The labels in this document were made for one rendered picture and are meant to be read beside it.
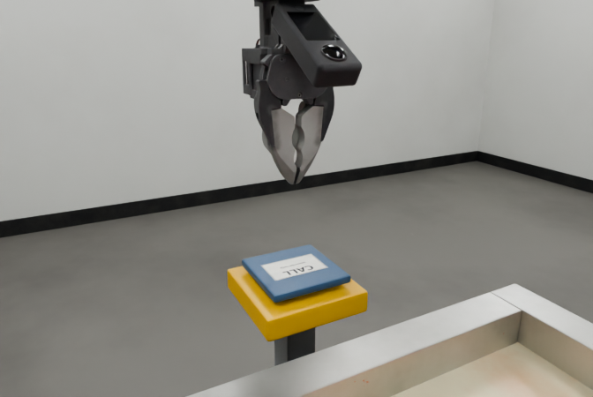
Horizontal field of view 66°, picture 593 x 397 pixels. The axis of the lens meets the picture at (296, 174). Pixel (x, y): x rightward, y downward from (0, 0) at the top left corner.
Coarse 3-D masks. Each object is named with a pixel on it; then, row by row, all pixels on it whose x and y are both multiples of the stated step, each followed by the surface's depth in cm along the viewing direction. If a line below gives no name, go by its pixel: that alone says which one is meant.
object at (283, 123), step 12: (276, 120) 49; (288, 120) 49; (276, 132) 49; (288, 132) 50; (264, 144) 54; (276, 144) 50; (288, 144) 50; (276, 156) 50; (288, 156) 50; (288, 168) 51; (288, 180) 52
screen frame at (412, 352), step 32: (512, 288) 47; (416, 320) 42; (448, 320) 42; (480, 320) 42; (512, 320) 43; (544, 320) 42; (576, 320) 42; (320, 352) 37; (352, 352) 37; (384, 352) 37; (416, 352) 38; (448, 352) 40; (480, 352) 42; (544, 352) 42; (576, 352) 39; (224, 384) 34; (256, 384) 34; (288, 384) 34; (320, 384) 34; (352, 384) 35; (384, 384) 37; (416, 384) 39
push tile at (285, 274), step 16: (256, 256) 59; (272, 256) 59; (288, 256) 59; (304, 256) 58; (320, 256) 59; (256, 272) 55; (272, 272) 54; (288, 272) 54; (304, 272) 54; (320, 272) 55; (336, 272) 55; (272, 288) 51; (288, 288) 51; (304, 288) 51; (320, 288) 52
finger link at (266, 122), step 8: (256, 80) 48; (264, 80) 47; (264, 88) 47; (256, 96) 48; (264, 96) 48; (272, 96) 48; (256, 104) 48; (264, 104) 48; (272, 104) 48; (280, 104) 49; (256, 112) 49; (264, 112) 48; (264, 120) 48; (272, 120) 49; (264, 128) 48; (272, 128) 49; (272, 136) 49; (272, 144) 49
